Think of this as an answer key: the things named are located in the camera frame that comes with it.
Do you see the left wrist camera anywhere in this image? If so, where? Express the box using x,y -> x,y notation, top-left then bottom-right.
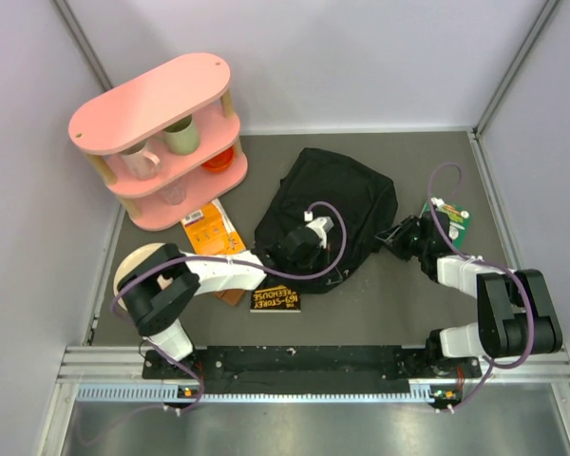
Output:
304,210 -> 333,249

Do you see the brown leather wallet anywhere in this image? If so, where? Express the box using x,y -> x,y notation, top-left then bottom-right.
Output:
214,289 -> 245,307

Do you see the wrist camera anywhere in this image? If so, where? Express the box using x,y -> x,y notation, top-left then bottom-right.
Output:
431,198 -> 446,208
304,210 -> 333,249

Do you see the black student backpack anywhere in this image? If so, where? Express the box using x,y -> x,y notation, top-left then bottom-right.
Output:
253,146 -> 399,295

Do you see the orange bowl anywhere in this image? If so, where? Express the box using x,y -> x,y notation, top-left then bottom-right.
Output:
201,147 -> 235,174

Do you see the Treehouse storey paperback book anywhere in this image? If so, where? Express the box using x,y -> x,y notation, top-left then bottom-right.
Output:
250,285 -> 301,314

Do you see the pink cream plate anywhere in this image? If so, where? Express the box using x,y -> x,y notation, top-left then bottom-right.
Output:
113,243 -> 172,313

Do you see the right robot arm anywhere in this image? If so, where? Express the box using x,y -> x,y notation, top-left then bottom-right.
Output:
376,211 -> 563,376

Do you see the slotted cable duct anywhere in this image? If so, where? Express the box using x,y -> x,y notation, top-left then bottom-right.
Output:
76,384 -> 456,404

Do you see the green mug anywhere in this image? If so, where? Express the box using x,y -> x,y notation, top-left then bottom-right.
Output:
162,115 -> 200,155

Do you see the clear glass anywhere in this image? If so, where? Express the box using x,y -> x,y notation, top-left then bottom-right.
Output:
160,182 -> 186,205

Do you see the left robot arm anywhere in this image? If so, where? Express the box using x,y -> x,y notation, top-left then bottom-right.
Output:
114,218 -> 333,377

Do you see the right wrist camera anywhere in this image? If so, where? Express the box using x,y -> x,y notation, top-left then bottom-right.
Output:
431,198 -> 446,208

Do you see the pink three-tier shelf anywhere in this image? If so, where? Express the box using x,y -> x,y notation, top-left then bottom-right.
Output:
68,53 -> 248,231

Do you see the green puzzle book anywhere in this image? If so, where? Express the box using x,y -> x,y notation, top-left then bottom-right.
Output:
421,200 -> 471,250

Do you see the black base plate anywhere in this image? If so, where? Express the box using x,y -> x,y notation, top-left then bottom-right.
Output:
142,344 -> 484,385

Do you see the pink mug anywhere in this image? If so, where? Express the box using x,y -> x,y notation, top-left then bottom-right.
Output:
119,141 -> 162,181

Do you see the orange paperback book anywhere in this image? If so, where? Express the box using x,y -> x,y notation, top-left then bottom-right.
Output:
180,199 -> 246,256

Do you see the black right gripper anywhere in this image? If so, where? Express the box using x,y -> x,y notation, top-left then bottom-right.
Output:
376,214 -> 429,260

